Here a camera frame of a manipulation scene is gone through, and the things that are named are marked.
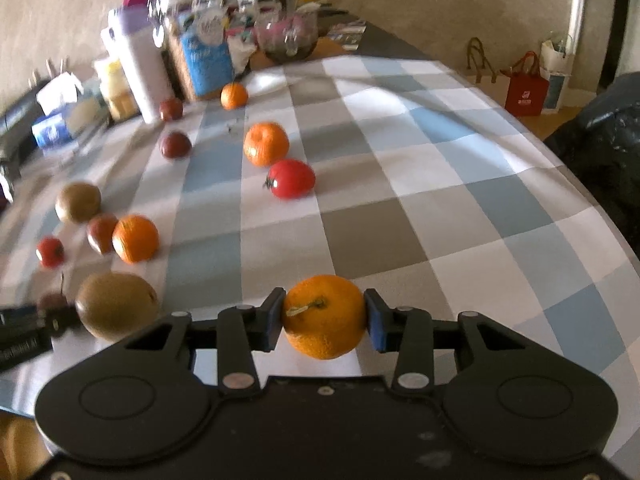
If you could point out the large red tomato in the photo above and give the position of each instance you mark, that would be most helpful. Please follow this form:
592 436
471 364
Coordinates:
290 179

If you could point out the brown kiwi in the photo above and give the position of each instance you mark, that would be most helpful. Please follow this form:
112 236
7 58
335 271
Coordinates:
114 305
78 202

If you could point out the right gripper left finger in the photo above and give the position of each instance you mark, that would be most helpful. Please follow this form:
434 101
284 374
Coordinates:
242 330

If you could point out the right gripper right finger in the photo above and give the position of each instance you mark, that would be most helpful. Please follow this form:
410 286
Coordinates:
406 331

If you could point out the yellow lid glass jar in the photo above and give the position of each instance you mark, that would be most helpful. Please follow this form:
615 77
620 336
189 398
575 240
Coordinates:
115 89

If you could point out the glass bowl with handle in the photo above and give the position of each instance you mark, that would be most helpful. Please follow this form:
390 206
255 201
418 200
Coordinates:
269 31

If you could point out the dark plum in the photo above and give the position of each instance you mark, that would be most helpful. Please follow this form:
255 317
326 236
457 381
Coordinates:
175 145
171 110

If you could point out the black puffer jacket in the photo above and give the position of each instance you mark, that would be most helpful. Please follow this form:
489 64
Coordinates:
600 146

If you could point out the small red tomato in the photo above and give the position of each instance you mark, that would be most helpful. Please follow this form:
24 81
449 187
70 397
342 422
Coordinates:
50 252

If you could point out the white paper shopping bag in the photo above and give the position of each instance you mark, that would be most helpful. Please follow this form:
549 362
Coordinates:
556 65

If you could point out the orange mandarin with stem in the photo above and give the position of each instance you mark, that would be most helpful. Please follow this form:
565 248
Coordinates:
135 239

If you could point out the dark cherry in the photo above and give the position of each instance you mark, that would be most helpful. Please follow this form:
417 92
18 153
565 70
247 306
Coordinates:
55 299

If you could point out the red paper shopping bag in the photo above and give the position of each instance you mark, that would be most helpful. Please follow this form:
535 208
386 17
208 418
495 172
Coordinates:
527 88

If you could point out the metal spoon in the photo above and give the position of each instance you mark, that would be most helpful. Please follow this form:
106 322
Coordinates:
290 5

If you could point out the dark plum far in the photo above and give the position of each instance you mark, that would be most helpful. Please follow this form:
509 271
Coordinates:
171 110

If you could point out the white purple thermos bottle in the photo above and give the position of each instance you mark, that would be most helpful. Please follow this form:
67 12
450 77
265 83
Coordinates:
129 36

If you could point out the checkered tablecloth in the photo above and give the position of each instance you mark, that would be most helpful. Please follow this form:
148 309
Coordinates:
426 191

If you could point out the small far mandarin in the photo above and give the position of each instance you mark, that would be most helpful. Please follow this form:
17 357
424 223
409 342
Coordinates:
233 96

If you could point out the dark plum near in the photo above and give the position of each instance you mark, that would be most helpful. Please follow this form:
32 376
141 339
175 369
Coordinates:
175 145

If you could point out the blue tissue pack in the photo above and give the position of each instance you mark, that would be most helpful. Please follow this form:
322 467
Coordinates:
55 130

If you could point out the glass cereal jar blue label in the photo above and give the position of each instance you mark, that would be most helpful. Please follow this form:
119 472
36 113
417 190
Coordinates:
193 35

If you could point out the brown paper bag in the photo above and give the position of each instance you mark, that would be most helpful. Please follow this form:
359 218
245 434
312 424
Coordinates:
480 72

